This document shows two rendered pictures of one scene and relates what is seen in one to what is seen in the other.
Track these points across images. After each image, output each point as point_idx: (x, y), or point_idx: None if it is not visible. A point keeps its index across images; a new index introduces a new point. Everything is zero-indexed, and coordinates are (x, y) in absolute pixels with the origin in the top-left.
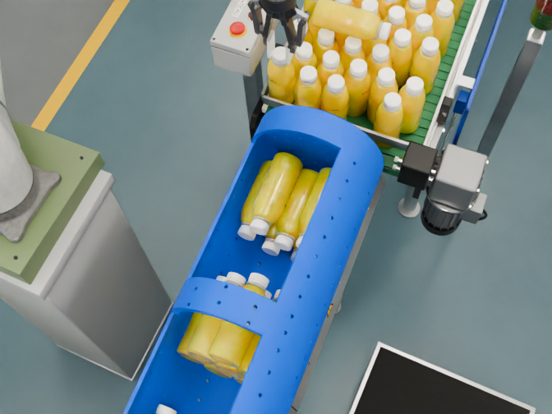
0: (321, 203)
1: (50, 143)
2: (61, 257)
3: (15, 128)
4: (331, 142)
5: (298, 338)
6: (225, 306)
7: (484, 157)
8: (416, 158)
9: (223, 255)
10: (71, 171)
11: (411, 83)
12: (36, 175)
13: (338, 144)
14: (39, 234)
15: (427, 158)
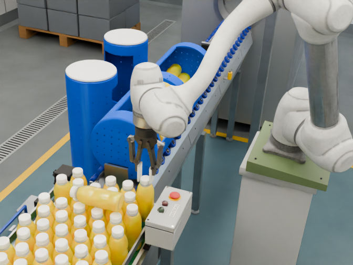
0: (126, 98)
1: (276, 166)
2: (252, 141)
3: (301, 174)
4: (119, 110)
5: None
6: (166, 74)
7: (18, 209)
8: (67, 169)
9: None
10: (258, 153)
11: (63, 176)
12: (273, 143)
13: (116, 111)
14: (262, 132)
15: (61, 169)
